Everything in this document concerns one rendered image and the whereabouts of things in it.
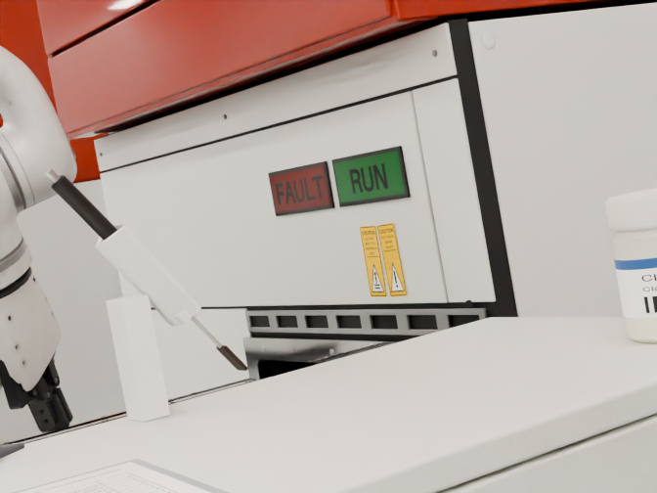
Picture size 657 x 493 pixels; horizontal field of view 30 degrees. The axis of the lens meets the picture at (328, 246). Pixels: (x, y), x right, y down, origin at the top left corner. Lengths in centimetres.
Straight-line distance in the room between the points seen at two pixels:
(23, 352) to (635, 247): 61
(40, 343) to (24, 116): 22
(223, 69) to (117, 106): 28
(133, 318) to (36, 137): 33
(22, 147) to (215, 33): 27
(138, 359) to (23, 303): 35
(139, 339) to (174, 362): 81
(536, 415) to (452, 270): 46
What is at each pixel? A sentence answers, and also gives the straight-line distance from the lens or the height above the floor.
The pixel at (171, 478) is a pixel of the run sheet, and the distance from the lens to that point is 64.
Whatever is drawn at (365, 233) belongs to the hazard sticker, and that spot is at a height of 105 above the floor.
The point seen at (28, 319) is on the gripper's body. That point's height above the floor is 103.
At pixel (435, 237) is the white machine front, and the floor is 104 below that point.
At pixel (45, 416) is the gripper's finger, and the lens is 125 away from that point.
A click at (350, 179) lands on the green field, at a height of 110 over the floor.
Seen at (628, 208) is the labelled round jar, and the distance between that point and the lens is 80.
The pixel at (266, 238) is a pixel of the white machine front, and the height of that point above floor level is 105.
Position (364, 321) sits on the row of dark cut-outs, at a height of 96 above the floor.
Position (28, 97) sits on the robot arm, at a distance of 113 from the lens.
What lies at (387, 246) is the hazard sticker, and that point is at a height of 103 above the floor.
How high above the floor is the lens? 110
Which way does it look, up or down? 3 degrees down
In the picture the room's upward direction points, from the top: 10 degrees counter-clockwise
